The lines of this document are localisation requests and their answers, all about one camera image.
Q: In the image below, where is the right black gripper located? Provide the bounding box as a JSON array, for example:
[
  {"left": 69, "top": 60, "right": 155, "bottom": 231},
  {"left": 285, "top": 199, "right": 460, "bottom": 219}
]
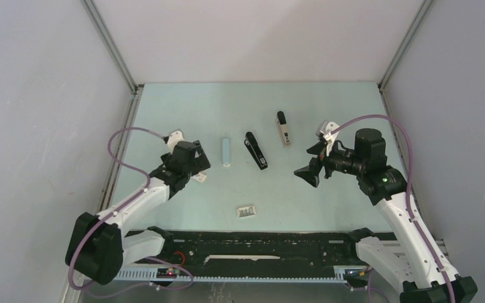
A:
[{"left": 294, "top": 138, "right": 365, "bottom": 188}]

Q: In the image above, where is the light blue stapler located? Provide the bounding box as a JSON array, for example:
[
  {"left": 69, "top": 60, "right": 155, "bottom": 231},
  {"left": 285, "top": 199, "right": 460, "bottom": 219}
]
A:
[{"left": 222, "top": 138, "right": 231, "bottom": 167}]

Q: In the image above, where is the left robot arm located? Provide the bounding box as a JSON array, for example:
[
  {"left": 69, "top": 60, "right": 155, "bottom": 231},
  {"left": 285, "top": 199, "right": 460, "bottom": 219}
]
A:
[{"left": 65, "top": 141, "right": 211, "bottom": 285}]

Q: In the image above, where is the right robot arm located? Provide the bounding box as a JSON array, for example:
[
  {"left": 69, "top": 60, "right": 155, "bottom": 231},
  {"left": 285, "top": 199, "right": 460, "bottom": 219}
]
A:
[{"left": 294, "top": 123, "right": 478, "bottom": 302}]

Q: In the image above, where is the beige and black stapler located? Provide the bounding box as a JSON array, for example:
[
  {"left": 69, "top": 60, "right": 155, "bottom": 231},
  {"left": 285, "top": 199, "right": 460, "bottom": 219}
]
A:
[{"left": 275, "top": 110, "right": 292, "bottom": 147}]

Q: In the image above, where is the white staple box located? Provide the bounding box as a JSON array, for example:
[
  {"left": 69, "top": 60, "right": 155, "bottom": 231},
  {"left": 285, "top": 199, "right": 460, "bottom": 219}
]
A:
[{"left": 192, "top": 172, "right": 207, "bottom": 183}]

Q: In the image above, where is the open staple tray box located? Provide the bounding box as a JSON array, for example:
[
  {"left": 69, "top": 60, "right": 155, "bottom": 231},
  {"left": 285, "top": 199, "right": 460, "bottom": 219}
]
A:
[{"left": 236, "top": 206, "right": 256, "bottom": 218}]

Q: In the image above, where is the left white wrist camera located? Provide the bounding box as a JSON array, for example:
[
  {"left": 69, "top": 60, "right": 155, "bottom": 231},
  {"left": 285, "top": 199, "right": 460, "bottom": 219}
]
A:
[{"left": 164, "top": 129, "right": 184, "bottom": 153}]

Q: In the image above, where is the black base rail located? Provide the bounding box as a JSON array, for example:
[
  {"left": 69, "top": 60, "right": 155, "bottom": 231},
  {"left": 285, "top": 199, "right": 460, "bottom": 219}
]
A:
[{"left": 135, "top": 228, "right": 398, "bottom": 282}]

